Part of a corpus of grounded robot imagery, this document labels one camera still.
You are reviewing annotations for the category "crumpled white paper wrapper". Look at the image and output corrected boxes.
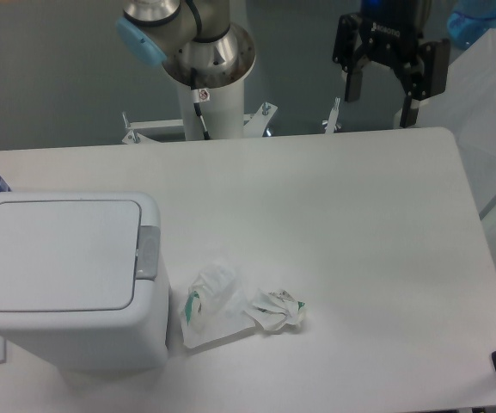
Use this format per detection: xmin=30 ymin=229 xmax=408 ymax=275
xmin=244 ymin=289 xmax=307 ymax=333

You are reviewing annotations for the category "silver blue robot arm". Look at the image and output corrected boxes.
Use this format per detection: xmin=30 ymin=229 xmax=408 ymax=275
xmin=116 ymin=1 xmax=450 ymax=127

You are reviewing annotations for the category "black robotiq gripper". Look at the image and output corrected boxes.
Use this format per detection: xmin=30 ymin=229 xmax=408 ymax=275
xmin=333 ymin=1 xmax=450 ymax=128

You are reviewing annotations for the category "clear plastic wrapper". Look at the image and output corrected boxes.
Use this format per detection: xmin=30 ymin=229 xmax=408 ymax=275
xmin=178 ymin=261 xmax=255 ymax=349

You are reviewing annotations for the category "blue water jug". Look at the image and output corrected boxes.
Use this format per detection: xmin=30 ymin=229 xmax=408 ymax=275
xmin=446 ymin=1 xmax=496 ymax=50

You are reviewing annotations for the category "white push-lid trash can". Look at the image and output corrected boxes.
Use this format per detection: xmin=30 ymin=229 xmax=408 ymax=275
xmin=0 ymin=192 xmax=171 ymax=371

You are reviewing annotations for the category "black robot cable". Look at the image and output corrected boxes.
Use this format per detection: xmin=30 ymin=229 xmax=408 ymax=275
xmin=189 ymin=67 xmax=212 ymax=141

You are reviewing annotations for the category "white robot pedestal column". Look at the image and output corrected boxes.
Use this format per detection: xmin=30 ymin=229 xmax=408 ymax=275
xmin=176 ymin=80 xmax=244 ymax=140

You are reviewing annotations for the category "silver levelling bolt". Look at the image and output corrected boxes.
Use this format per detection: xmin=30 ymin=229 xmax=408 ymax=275
xmin=321 ymin=97 xmax=342 ymax=134

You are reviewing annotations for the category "white base frame with bolts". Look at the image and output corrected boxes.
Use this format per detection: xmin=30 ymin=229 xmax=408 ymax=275
xmin=121 ymin=102 xmax=279 ymax=145

